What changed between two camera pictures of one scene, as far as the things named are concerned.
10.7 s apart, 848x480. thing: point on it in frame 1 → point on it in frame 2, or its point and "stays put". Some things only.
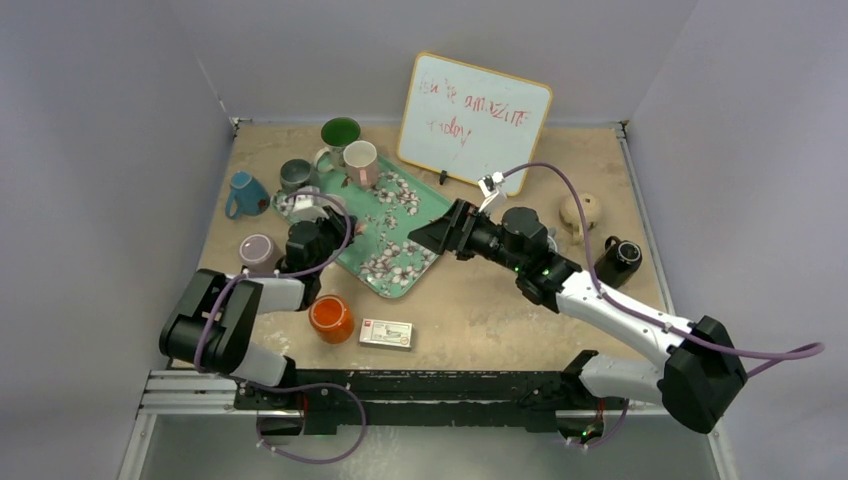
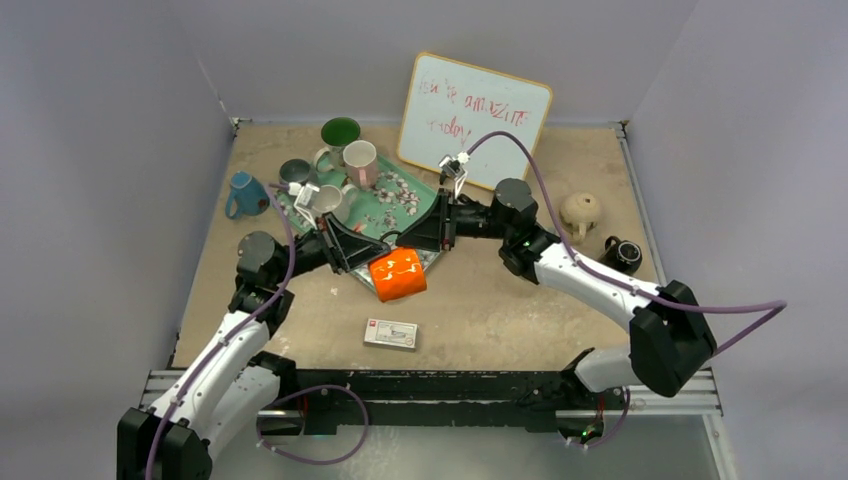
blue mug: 251,197 stays put
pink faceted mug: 361,159 stays put
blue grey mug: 295,173 stays put
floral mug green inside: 337,133 stays put
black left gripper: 339,226 → 345,249
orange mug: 331,318 → 398,274
